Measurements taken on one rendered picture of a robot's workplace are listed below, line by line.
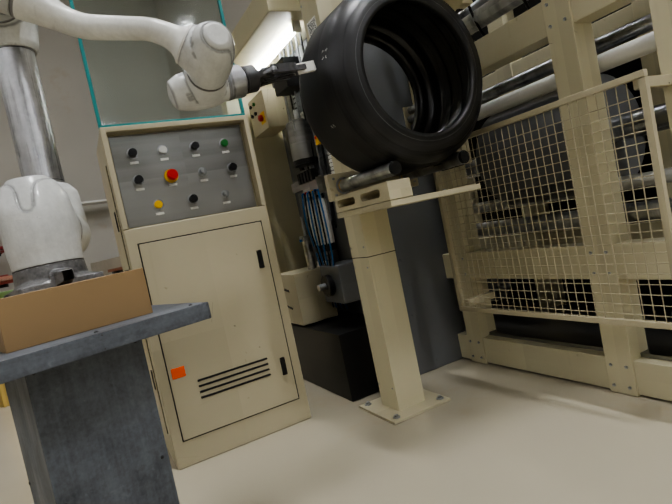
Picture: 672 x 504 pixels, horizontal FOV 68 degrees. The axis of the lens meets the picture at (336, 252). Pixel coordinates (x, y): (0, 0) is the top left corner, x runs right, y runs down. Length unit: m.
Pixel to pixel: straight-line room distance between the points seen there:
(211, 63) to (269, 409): 1.35
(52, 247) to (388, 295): 1.18
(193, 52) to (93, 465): 0.96
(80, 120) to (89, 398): 8.66
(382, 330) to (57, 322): 1.16
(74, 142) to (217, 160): 7.62
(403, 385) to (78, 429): 1.20
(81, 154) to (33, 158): 8.03
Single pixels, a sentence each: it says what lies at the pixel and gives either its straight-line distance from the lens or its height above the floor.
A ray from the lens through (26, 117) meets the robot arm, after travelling 1.61.
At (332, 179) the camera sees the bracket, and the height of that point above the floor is 0.93.
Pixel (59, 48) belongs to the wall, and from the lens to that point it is 10.14.
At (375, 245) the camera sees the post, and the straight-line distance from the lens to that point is 1.93.
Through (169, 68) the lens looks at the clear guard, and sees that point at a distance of 2.13.
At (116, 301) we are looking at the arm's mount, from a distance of 1.26.
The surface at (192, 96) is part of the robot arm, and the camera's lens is 1.43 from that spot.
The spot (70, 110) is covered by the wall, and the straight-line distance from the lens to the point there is 9.78.
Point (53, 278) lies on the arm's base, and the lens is 1.29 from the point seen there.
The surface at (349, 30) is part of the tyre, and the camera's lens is 1.58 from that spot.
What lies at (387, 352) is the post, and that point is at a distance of 1.98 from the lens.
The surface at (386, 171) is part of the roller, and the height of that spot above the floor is 0.90.
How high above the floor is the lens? 0.77
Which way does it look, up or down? 3 degrees down
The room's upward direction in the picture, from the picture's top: 12 degrees counter-clockwise
